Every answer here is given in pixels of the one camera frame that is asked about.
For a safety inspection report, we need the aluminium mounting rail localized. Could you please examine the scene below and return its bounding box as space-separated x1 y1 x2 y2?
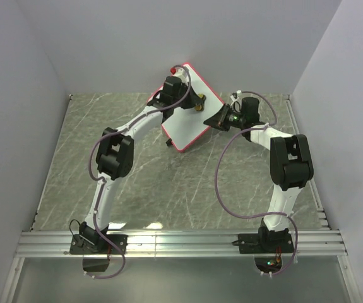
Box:
15 229 347 258

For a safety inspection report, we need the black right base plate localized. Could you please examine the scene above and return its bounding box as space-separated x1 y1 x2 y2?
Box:
232 234 294 254

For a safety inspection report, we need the black whiteboard right foot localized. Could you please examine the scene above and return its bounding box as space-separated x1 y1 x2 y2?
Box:
165 139 172 147

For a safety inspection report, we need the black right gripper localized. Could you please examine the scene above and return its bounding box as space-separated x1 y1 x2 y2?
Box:
203 105 245 133

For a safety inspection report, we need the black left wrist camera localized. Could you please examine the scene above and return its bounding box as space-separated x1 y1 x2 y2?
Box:
162 66 189 100

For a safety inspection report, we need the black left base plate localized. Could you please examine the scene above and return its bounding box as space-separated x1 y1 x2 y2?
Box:
69 234 128 255

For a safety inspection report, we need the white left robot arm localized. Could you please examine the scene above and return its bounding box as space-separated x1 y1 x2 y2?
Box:
78 85 206 254

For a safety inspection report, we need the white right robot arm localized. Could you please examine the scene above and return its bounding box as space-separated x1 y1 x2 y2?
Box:
204 97 314 253

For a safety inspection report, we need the pink framed whiteboard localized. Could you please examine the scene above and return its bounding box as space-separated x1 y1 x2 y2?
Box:
147 62 224 152

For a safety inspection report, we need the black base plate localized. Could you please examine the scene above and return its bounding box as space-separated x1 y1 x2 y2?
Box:
232 234 294 254
69 234 128 255

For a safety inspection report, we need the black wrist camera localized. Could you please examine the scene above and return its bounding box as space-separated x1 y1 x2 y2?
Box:
162 66 189 100
241 97 260 128

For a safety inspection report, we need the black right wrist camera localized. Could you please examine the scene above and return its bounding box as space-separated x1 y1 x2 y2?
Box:
241 97 260 128

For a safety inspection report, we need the yellow whiteboard eraser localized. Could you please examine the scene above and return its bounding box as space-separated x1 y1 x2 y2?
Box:
194 94 206 112

